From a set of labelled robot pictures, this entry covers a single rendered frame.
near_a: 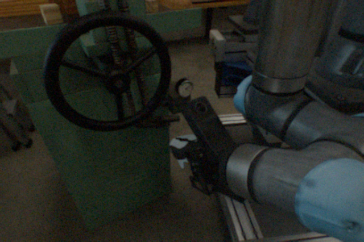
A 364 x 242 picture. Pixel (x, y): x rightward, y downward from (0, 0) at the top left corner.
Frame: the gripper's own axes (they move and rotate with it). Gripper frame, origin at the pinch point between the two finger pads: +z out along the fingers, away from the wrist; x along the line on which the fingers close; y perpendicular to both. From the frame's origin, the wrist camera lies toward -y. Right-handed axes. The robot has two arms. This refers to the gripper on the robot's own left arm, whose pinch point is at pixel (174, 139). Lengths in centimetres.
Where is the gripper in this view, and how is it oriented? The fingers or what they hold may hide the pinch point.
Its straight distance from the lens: 49.7
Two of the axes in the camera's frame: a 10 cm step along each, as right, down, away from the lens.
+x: 8.2, -3.7, 4.4
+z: -4.9, -0.5, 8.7
